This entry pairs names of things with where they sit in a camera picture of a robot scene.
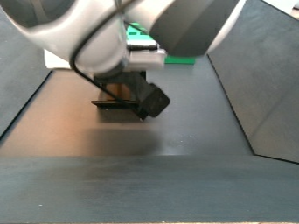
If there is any green foam shape board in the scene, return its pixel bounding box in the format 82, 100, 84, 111
126, 22, 195, 65

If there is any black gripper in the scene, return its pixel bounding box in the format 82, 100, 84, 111
94, 71, 171, 120

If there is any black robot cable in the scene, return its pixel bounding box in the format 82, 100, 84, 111
70, 0, 146, 121

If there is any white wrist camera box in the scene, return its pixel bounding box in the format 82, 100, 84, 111
126, 40, 167, 71

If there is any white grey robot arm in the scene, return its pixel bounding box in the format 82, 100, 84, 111
0, 0, 247, 118

